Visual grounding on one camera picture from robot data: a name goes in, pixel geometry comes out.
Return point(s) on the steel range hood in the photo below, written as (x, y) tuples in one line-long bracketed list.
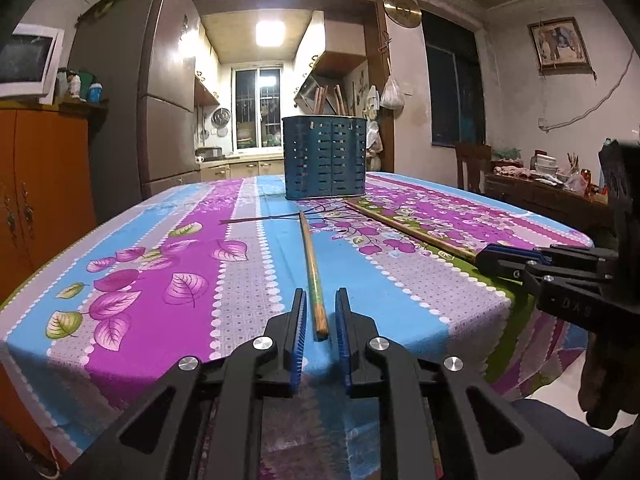
[(304, 98)]

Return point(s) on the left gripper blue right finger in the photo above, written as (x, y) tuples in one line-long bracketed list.
[(353, 333)]

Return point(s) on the kitchen cabinets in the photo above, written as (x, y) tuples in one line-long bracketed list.
[(241, 168), (206, 80)]

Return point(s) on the dark wooden side table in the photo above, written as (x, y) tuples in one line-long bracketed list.
[(578, 212)]

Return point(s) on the grey refrigerator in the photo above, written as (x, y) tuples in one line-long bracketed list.
[(142, 53)]

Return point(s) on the right human hand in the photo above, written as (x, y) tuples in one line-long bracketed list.
[(610, 380)]

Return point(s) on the dark blue framed window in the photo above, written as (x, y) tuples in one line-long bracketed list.
[(456, 86)]

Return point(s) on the round gold wall clock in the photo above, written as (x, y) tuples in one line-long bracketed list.
[(405, 13)]

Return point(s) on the kitchen window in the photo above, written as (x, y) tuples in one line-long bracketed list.
[(256, 108)]

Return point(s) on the dark wooden chair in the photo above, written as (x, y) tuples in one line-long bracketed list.
[(473, 161)]

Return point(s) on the white hanging plastic bag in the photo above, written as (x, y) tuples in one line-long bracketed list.
[(392, 97)]

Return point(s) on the orange wooden cabinet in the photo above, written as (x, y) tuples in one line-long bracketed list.
[(46, 199)]

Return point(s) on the blue lidded jar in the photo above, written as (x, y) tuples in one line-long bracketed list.
[(94, 93)]

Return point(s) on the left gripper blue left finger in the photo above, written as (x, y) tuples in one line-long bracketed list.
[(287, 332)]

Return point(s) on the framed elephant picture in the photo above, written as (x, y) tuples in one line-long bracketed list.
[(560, 47)]

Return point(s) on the floral purple blue tablecloth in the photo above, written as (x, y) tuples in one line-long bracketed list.
[(200, 269)]

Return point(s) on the ceiling light panel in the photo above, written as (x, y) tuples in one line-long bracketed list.
[(270, 33)]

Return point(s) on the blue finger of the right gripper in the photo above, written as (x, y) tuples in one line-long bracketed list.
[(512, 266), (510, 251)]

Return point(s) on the white bottle on cabinet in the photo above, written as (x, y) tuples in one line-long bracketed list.
[(74, 86)]

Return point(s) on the lower kitchen cabinets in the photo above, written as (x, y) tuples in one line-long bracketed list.
[(241, 168)]

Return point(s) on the upper kitchen cabinets left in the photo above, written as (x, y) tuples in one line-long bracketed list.
[(206, 80)]

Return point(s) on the white microwave oven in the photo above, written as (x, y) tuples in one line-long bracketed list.
[(30, 62)]

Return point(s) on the blue perforated utensil holder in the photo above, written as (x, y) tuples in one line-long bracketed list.
[(324, 156)]

